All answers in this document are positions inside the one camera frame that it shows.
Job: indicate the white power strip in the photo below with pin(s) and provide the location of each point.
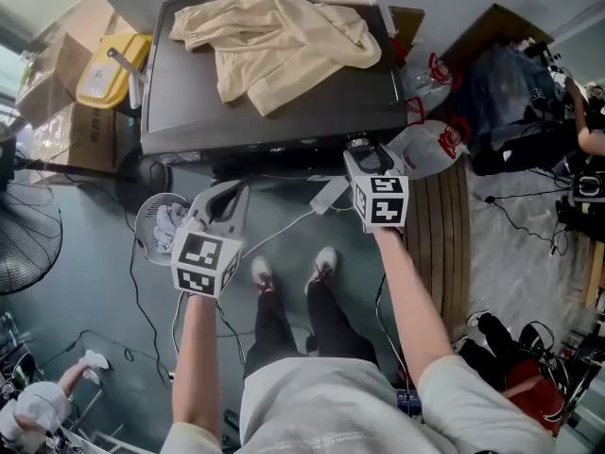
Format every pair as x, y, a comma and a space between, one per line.
328, 194

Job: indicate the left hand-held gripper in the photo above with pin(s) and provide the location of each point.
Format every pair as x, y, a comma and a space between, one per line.
203, 263

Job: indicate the yellow plastic bin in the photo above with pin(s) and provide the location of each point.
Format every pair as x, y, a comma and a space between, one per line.
108, 74

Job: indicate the blue plastic wrapped bundle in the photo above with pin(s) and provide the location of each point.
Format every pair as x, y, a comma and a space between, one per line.
506, 88

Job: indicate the person's light grey t-shirt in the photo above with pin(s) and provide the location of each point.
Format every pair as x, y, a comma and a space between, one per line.
331, 409

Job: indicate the large brown board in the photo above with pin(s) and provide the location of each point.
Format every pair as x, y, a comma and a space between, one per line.
491, 29

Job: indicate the person's right forearm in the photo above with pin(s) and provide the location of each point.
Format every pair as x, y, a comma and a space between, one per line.
411, 301

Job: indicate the white round mesh basket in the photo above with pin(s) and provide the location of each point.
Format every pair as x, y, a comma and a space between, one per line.
146, 225

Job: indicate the small brown cardboard box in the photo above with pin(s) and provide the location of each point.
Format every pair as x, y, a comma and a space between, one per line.
406, 24

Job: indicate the printed brown cardboard box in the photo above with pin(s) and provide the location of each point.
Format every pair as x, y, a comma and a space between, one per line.
90, 137

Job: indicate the brown slatted wooden bench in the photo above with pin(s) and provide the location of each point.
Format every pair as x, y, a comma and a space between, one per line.
439, 253

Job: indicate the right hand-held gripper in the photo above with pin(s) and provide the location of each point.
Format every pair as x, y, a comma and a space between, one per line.
383, 201

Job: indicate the person's white sneaker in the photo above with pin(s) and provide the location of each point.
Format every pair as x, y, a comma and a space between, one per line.
323, 263
262, 272

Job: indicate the black pedestal fan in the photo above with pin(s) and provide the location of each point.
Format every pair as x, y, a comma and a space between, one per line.
23, 244

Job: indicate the dark blue device box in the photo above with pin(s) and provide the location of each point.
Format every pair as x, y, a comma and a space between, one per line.
407, 400

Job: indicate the person's right white sneaker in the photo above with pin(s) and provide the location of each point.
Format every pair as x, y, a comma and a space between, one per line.
323, 263

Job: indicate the person's black trousers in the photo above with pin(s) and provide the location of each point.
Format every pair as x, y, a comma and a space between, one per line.
331, 329

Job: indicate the person's left white sneaker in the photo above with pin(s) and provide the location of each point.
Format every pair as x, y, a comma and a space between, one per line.
262, 272

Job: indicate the cream crumpled garment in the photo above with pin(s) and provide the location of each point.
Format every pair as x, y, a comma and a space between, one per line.
274, 40

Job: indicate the crumpled white rag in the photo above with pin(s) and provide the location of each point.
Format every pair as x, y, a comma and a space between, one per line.
167, 227

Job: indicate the person's left forearm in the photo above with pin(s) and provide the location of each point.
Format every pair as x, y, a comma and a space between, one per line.
196, 362

